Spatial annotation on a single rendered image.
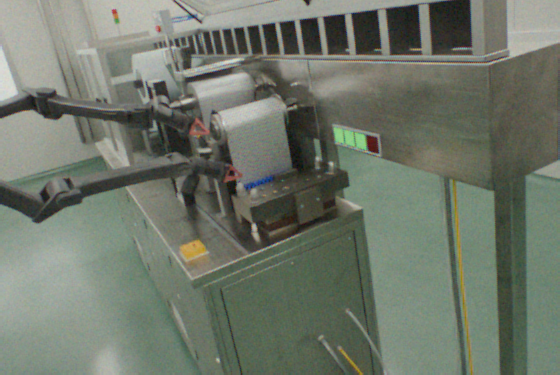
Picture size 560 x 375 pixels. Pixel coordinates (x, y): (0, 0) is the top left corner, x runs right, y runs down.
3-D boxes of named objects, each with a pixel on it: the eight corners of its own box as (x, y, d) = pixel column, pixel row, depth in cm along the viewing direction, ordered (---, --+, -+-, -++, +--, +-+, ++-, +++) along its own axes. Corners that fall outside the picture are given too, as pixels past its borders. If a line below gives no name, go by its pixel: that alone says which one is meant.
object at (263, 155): (238, 190, 173) (228, 143, 167) (292, 171, 182) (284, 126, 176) (238, 190, 172) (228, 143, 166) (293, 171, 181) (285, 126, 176)
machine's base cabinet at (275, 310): (129, 243, 390) (99, 146, 363) (200, 217, 415) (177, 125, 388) (253, 486, 171) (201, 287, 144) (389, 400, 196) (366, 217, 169)
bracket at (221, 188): (215, 217, 184) (197, 144, 174) (229, 211, 186) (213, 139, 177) (219, 221, 179) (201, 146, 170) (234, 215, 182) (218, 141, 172)
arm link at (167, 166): (56, 195, 131) (46, 176, 138) (58, 211, 133) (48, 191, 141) (193, 162, 154) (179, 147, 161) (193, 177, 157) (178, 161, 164)
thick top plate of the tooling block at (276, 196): (234, 210, 169) (231, 194, 167) (325, 176, 184) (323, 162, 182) (252, 223, 155) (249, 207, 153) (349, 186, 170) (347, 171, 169)
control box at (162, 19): (154, 35, 209) (148, 12, 206) (166, 33, 213) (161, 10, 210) (162, 34, 204) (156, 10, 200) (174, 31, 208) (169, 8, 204)
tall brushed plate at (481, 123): (161, 94, 377) (151, 57, 368) (193, 86, 388) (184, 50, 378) (485, 194, 107) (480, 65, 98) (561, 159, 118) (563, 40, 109)
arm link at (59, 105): (39, 119, 170) (31, 92, 164) (49, 112, 175) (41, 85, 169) (146, 134, 162) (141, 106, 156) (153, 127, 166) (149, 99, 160)
